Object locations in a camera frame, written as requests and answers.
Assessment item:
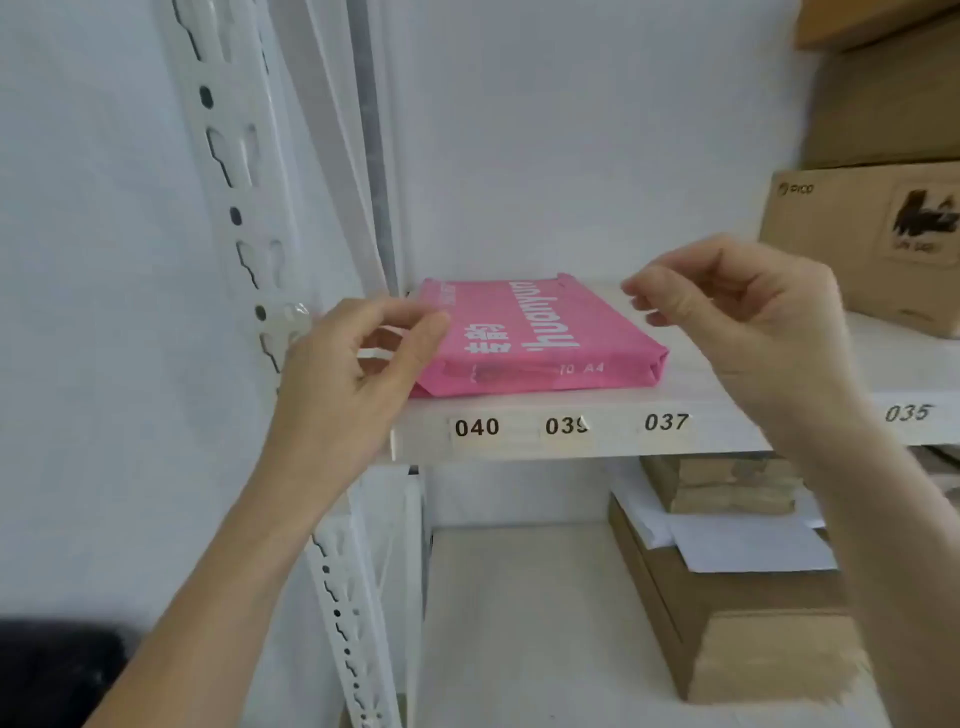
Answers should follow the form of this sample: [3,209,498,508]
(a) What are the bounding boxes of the person's right forearm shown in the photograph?
[748,386,960,728]

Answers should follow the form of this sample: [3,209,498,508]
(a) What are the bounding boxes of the cardboard box with black print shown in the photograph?
[757,159,960,340]

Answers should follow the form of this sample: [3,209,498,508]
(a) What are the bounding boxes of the person's right hand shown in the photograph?
[620,233,865,438]

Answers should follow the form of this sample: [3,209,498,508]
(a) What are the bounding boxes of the pink wrapped paper ream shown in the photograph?
[408,276,671,399]

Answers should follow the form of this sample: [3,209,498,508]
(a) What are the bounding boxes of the person's left forearm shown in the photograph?
[81,442,363,728]

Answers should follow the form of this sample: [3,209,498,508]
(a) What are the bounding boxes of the plain brown cardboard box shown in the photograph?
[798,13,960,171]

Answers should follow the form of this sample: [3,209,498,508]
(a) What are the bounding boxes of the person's left hand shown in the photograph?
[262,295,453,490]

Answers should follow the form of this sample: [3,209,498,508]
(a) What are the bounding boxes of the small flat cardboard box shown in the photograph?
[639,453,805,516]

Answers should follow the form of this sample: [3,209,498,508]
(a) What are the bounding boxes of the white paper sheets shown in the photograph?
[606,457,840,576]

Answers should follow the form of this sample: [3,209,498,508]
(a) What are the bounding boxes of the black object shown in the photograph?
[0,616,132,728]

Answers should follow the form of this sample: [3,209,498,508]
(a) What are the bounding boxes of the white metal shelving rack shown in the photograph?
[153,0,960,728]

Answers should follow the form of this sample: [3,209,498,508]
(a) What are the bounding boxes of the large long cardboard box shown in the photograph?
[606,493,875,708]

